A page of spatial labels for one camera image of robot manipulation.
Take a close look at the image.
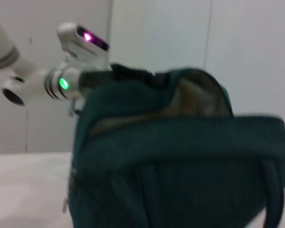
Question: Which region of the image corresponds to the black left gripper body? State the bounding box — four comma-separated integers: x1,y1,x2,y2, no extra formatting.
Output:
79,63,174,95

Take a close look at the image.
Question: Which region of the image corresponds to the dark teal zip bag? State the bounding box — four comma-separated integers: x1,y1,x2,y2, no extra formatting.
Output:
61,67,285,228

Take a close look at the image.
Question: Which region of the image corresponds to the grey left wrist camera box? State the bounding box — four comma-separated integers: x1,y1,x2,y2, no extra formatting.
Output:
57,22,110,70

